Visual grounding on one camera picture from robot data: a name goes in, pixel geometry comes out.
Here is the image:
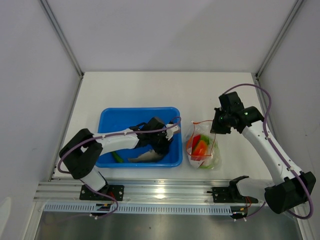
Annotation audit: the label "blue plastic bin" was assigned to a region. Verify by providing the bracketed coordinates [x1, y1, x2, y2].
[95, 107, 183, 169]

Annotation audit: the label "aluminium frame post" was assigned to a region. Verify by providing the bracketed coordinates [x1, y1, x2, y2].
[38, 0, 84, 78]
[255, 0, 307, 81]

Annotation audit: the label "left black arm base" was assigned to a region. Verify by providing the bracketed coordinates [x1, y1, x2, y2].
[79, 185, 125, 202]

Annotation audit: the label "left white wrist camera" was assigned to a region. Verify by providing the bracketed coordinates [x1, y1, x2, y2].
[165, 123, 181, 140]

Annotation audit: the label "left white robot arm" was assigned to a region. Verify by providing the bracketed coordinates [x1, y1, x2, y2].
[57, 117, 180, 200]

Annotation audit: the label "right aluminium frame post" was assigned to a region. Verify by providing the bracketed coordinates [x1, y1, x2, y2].
[255, 0, 307, 81]

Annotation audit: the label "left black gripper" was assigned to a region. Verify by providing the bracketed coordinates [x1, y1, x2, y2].
[149, 129, 173, 155]

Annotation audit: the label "green grape bunch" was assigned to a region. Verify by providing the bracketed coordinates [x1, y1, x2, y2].
[200, 134, 213, 145]

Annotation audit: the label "left aluminium frame post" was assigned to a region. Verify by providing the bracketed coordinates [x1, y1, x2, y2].
[38, 0, 84, 78]

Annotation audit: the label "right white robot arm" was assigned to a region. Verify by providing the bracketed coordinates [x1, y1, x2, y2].
[210, 91, 316, 214]

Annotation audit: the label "red chili pepper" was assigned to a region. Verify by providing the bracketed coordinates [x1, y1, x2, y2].
[192, 134, 201, 151]

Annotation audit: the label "small green chili pepper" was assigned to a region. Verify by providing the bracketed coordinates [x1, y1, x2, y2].
[111, 151, 124, 164]

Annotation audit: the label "red orange mango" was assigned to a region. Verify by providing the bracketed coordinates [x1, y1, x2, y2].
[191, 140, 208, 156]

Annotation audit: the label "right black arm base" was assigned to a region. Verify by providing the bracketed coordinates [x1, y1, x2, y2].
[207, 186, 259, 204]

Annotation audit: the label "white cauliflower with leaves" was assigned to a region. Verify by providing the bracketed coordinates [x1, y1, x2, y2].
[198, 147, 221, 169]

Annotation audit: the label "grey toy fish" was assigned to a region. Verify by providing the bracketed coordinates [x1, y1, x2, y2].
[127, 149, 166, 163]

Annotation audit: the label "white slotted cable duct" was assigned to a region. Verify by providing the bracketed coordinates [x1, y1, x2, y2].
[43, 202, 235, 216]

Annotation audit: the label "clear zip top bag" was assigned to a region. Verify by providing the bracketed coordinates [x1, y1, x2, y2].
[185, 120, 221, 170]

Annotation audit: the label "aluminium mounting rail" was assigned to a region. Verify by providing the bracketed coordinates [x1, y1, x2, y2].
[33, 179, 229, 205]

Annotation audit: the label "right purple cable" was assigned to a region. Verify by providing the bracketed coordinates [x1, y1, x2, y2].
[223, 83, 315, 220]

